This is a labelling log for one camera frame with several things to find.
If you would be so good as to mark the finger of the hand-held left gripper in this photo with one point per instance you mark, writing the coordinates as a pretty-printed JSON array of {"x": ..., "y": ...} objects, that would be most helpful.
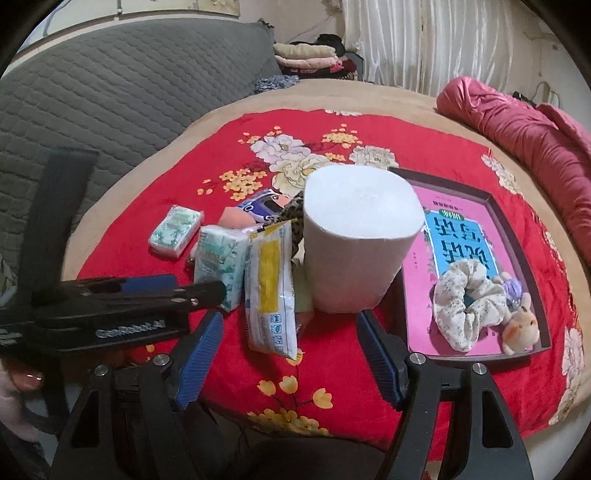
[
  {"x": 147, "y": 284},
  {"x": 203, "y": 293}
]

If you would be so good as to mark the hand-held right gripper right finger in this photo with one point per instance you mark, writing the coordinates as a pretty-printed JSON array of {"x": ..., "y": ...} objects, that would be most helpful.
[{"x": 378, "y": 360}]

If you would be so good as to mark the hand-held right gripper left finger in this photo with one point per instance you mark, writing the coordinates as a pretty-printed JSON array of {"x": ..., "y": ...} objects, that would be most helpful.
[{"x": 198, "y": 360}]

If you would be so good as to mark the large green floral tissue pack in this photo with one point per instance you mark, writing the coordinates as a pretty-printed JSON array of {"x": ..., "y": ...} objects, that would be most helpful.
[{"x": 217, "y": 263}]

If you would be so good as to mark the small green floral tissue packet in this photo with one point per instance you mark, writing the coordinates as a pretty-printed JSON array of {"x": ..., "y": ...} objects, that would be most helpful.
[{"x": 175, "y": 230}]

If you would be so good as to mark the yellow label wet wipes packet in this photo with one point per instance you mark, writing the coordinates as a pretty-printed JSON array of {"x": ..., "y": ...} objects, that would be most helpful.
[{"x": 270, "y": 300}]

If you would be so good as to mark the peach pink soft pad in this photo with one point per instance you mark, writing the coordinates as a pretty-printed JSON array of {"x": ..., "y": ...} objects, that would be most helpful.
[{"x": 233, "y": 218}]

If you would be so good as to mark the dark brown tray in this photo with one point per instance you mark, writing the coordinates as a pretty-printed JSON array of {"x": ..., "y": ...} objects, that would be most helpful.
[{"x": 461, "y": 356}]

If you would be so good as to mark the leopard print scrunchie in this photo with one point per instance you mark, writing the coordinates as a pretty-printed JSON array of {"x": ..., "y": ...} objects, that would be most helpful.
[{"x": 293, "y": 221}]

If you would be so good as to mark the white toilet paper roll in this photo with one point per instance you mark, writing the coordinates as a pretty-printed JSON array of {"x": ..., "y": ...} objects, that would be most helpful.
[{"x": 360, "y": 230}]

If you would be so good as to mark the person's left forearm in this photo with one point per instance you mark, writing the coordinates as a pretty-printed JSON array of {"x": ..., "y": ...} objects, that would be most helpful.
[{"x": 16, "y": 415}]

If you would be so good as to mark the person's left hand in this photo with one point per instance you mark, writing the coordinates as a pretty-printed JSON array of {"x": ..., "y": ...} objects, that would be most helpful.
[{"x": 27, "y": 381}]

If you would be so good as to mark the red floral blanket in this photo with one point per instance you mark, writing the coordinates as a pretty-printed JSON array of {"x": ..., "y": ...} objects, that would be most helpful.
[{"x": 323, "y": 369}]

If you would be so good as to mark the pink book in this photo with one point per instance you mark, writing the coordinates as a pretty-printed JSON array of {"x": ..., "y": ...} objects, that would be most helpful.
[{"x": 418, "y": 295}]

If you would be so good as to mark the white floral scrunchie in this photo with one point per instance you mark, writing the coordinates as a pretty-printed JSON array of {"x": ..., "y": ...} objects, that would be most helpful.
[{"x": 450, "y": 323}]

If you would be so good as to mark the blue cartoon packet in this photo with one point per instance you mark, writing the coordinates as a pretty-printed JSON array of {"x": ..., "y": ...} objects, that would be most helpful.
[{"x": 265, "y": 205}]

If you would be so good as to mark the small beige plush kitten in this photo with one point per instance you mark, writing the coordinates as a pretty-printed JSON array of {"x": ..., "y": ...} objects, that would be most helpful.
[{"x": 521, "y": 323}]

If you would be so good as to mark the grey quilted headboard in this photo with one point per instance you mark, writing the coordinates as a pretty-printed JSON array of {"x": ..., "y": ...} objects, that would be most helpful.
[{"x": 115, "y": 92}]

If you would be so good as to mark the blue grey knit cloth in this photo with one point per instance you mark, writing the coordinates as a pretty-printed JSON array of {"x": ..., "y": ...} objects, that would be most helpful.
[{"x": 277, "y": 84}]

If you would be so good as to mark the folded clothes stack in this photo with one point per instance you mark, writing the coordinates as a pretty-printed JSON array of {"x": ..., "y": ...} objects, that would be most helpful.
[{"x": 304, "y": 57}]

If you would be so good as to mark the tan bed blanket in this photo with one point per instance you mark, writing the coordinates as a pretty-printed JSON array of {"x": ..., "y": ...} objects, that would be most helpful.
[{"x": 369, "y": 94}]

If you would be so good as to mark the rose red quilt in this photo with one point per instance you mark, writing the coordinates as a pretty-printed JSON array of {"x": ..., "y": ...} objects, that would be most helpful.
[{"x": 531, "y": 138}]

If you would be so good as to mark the black plug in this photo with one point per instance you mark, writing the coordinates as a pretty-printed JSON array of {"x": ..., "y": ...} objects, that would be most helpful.
[{"x": 522, "y": 96}]

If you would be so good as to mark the white curtain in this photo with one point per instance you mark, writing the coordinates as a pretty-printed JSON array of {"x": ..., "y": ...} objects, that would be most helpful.
[{"x": 415, "y": 41}]

